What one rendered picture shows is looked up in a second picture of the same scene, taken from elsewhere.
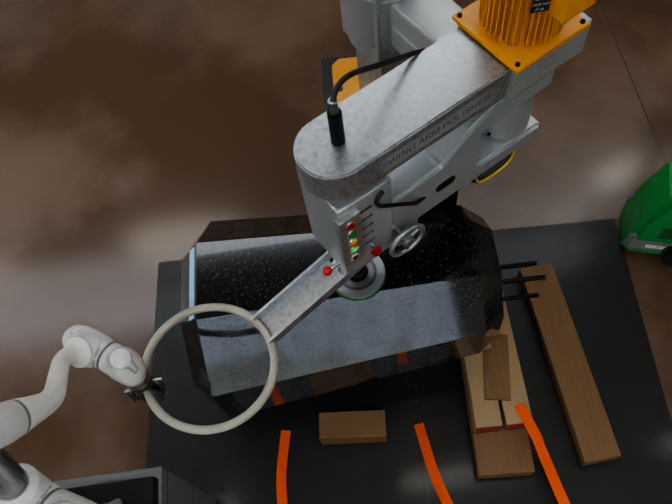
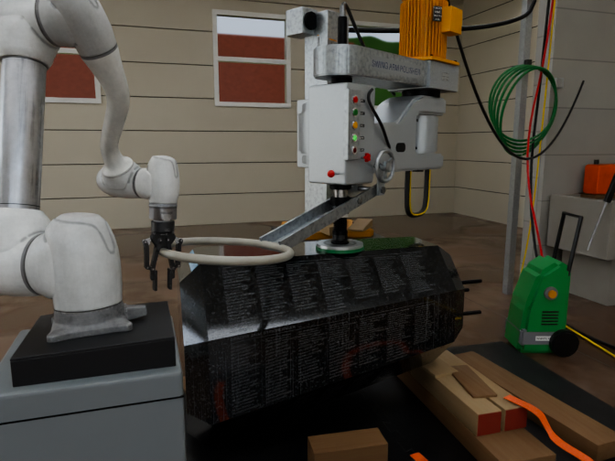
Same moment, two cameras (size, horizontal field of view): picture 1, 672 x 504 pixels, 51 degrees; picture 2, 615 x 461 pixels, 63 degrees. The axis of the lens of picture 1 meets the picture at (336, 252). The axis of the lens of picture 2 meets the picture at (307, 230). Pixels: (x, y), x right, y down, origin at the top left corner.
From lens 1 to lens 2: 233 cm
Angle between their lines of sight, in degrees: 55
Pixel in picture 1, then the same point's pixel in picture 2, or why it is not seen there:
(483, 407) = (475, 402)
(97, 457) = not seen: outside the picture
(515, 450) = (525, 443)
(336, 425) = (330, 442)
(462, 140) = (407, 110)
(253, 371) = (253, 315)
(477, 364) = (451, 381)
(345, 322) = (337, 274)
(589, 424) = (578, 423)
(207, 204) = not seen: hidden behind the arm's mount
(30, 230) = not seen: outside the picture
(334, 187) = (346, 55)
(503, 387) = (485, 389)
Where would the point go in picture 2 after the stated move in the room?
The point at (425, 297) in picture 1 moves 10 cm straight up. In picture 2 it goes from (399, 259) to (400, 237)
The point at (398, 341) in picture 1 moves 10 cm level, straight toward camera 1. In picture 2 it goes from (386, 294) to (394, 300)
